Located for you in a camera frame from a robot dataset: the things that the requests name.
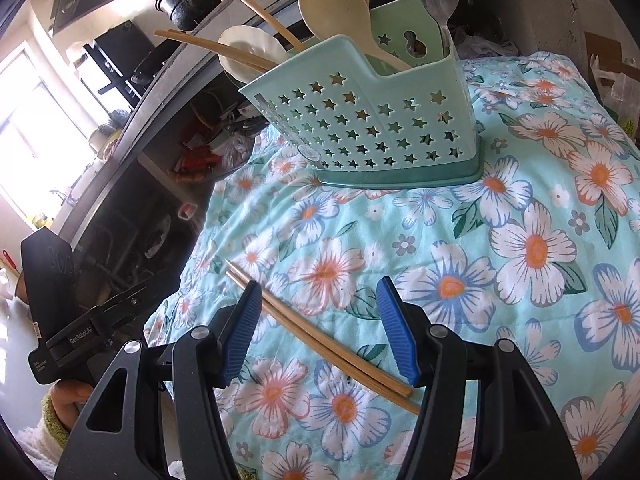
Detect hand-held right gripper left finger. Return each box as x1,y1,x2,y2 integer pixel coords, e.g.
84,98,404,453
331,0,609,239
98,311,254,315
55,282,262,480

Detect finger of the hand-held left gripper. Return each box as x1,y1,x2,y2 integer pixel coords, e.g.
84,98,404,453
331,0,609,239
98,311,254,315
97,271,176,328

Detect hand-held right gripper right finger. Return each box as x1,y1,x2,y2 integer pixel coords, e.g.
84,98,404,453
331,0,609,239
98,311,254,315
376,277,583,480

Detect green star-holed utensil holder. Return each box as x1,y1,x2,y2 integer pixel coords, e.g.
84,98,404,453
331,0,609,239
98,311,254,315
239,2,483,188

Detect white plastic spoon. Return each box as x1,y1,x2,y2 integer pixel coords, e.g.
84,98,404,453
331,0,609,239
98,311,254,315
217,25,286,83

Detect cream plastic spoon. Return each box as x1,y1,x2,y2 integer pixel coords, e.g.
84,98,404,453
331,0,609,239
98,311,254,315
298,0,416,73

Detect person's left forearm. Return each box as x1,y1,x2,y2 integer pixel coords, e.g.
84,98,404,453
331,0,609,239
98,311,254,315
10,394,73,480

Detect person's left hand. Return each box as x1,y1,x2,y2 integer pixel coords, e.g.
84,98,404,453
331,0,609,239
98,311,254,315
52,379,96,433

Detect cooking oil jug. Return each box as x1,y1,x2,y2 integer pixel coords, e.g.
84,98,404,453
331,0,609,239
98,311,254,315
177,202,201,231

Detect floral turquoise blanket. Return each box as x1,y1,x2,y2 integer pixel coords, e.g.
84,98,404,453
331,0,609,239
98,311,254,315
145,50,640,480

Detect red snack packets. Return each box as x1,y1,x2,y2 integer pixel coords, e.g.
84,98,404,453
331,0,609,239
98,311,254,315
172,147,221,181

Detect window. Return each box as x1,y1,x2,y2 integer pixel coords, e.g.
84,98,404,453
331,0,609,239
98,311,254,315
0,42,101,201

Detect plastic bag with brown contents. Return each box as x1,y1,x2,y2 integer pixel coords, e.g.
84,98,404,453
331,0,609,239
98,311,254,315
215,132,251,166

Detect black wok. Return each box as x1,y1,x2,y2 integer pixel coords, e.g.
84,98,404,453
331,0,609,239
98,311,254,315
130,55,166,86

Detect black countertop appliance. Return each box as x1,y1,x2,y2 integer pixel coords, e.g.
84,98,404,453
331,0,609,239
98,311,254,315
82,20,156,106

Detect white crumpled plastic bag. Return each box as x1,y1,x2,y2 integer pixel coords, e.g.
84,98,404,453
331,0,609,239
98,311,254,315
452,27,521,58

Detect green printed plastic bag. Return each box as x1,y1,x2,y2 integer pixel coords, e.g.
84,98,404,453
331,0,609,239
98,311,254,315
590,55,640,141

